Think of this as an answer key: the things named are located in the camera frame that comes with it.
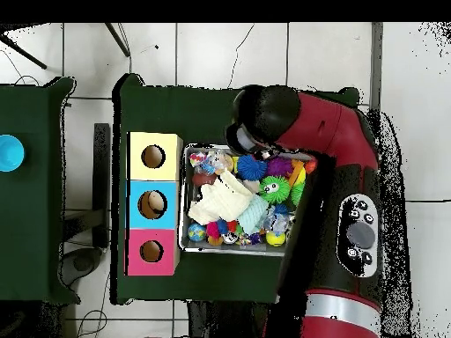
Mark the green spiky ball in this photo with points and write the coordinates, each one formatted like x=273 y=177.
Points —
x=297 y=193

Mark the dark grey stand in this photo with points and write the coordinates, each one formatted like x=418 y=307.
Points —
x=102 y=183

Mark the black stand leg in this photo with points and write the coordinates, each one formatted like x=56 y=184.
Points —
x=25 y=55
x=118 y=40

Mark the dark green side table cloth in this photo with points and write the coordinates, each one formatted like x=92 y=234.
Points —
x=35 y=232

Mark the green fuzzy ball with eyes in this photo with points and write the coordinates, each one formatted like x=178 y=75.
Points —
x=273 y=190

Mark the clear mesh bin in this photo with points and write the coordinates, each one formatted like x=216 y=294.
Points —
x=211 y=248

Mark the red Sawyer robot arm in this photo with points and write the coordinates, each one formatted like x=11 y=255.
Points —
x=331 y=134

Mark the blue spiky ball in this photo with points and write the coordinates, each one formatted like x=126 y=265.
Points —
x=251 y=167

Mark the purple spiky ball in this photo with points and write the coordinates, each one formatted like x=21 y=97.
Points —
x=279 y=167

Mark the pale yellow knitted cloth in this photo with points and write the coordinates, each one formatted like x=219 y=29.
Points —
x=220 y=201

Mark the wooden box with three holes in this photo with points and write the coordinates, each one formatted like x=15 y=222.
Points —
x=165 y=190

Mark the clear plastic bottle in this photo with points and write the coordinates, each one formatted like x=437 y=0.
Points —
x=217 y=163

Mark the small globe ball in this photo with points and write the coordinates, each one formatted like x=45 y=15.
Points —
x=196 y=232

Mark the blue round bowl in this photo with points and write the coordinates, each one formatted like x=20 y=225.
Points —
x=8 y=153

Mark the mint green knitted cloth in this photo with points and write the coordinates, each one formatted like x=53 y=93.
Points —
x=252 y=215

